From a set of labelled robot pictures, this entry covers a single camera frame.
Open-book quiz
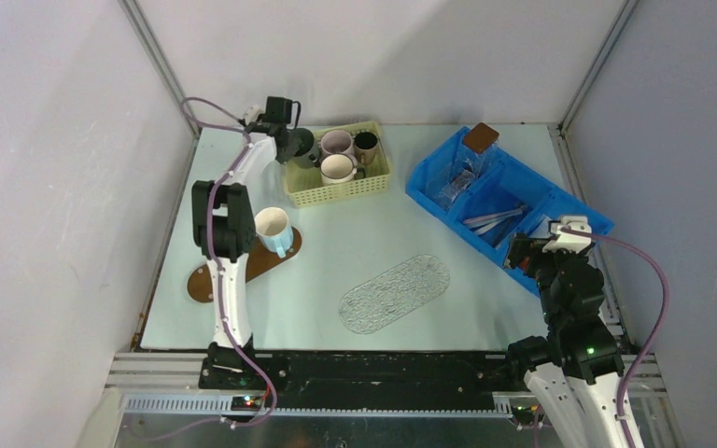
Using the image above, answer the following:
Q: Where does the dark grey mug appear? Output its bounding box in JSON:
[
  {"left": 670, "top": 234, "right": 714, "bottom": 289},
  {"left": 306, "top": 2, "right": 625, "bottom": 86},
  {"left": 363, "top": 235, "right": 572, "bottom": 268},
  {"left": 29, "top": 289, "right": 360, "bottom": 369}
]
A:
[{"left": 289, "top": 128, "right": 320, "bottom": 169}]

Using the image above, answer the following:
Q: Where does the pink mug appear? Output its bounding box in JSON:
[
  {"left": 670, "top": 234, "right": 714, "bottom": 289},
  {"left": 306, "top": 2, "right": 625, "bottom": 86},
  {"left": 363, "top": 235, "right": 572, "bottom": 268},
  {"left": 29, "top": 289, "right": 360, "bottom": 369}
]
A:
[{"left": 319, "top": 130, "right": 354, "bottom": 158}]

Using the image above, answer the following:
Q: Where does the white ribbed mug black rim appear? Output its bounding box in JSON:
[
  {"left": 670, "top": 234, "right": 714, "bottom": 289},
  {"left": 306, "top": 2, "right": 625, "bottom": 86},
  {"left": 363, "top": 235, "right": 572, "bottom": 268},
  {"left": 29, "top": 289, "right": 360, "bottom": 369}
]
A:
[{"left": 319, "top": 154, "right": 366, "bottom": 186}]

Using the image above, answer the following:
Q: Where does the light blue mug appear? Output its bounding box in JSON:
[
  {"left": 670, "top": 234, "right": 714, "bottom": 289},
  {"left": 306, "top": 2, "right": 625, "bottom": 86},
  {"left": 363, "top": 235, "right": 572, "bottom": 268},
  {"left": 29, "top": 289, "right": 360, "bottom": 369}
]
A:
[{"left": 254, "top": 207, "right": 294, "bottom": 259}]

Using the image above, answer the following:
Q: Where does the clear container with brown lid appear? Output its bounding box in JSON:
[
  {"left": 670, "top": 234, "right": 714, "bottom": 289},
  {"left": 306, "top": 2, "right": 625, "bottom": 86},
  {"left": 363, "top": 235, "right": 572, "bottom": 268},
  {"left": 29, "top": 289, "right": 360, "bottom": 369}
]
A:
[{"left": 456, "top": 122, "right": 499, "bottom": 177}]

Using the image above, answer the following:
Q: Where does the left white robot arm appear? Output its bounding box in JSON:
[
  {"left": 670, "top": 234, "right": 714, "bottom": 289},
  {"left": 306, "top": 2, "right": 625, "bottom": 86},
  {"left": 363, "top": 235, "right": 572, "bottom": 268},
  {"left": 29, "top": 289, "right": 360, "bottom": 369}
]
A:
[{"left": 190, "top": 123, "right": 315, "bottom": 350}]

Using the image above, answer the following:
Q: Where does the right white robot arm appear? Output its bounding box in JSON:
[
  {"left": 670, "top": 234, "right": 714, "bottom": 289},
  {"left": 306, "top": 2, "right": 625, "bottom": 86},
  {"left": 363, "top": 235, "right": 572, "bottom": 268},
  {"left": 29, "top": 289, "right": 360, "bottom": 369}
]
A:
[{"left": 504, "top": 233, "right": 643, "bottom": 447}]

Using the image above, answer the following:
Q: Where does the light blue toothbrush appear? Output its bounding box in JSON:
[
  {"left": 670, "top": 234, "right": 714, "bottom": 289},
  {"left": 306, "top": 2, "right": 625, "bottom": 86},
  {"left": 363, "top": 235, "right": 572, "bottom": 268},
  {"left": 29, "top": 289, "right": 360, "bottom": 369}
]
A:
[{"left": 473, "top": 213, "right": 519, "bottom": 235}]

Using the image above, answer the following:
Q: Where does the brown wooden oval tray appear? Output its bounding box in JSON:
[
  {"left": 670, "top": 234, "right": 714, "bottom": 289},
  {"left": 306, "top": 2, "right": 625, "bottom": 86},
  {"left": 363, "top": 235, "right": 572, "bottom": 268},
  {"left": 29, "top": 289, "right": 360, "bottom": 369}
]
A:
[{"left": 187, "top": 227, "right": 302, "bottom": 303}]

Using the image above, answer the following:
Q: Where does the clear textured oval tray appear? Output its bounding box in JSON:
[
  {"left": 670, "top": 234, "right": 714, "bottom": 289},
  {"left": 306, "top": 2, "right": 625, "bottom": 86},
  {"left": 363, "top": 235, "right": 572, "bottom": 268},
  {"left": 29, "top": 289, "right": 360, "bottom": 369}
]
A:
[{"left": 338, "top": 255, "right": 451, "bottom": 335}]

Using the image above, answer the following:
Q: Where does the yellow perforated plastic basket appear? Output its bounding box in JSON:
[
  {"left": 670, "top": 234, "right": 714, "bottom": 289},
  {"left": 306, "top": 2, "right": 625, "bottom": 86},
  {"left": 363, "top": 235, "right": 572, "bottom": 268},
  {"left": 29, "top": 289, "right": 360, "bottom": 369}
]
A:
[{"left": 283, "top": 121, "right": 393, "bottom": 208}]

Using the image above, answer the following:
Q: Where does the blue plastic divided bin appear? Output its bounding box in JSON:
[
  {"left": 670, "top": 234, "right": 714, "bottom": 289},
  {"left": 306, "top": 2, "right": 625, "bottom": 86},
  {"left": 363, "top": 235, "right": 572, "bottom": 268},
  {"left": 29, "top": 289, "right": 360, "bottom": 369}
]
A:
[{"left": 405, "top": 127, "right": 614, "bottom": 267}]

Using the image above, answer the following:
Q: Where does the brown mug black inside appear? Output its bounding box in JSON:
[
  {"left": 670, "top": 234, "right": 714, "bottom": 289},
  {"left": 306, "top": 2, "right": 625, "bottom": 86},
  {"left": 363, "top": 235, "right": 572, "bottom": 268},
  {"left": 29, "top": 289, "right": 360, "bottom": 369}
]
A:
[{"left": 353, "top": 132, "right": 379, "bottom": 166}]

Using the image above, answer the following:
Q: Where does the clear textured plastic box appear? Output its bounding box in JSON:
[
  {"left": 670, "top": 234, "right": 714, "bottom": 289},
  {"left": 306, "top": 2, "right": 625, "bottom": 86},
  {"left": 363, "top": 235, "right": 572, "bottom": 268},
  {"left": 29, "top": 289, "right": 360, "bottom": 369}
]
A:
[{"left": 434, "top": 170, "right": 476, "bottom": 211}]

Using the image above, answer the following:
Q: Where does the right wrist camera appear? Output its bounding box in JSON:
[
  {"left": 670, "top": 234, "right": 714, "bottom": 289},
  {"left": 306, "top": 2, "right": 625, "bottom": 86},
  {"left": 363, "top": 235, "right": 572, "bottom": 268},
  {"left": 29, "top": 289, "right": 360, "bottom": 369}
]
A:
[{"left": 542, "top": 215, "right": 593, "bottom": 253}]

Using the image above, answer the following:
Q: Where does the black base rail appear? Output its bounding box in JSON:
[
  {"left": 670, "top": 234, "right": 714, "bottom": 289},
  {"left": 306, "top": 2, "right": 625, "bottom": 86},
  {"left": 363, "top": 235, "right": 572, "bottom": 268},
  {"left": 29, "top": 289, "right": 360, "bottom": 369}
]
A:
[{"left": 197, "top": 341, "right": 557, "bottom": 413}]

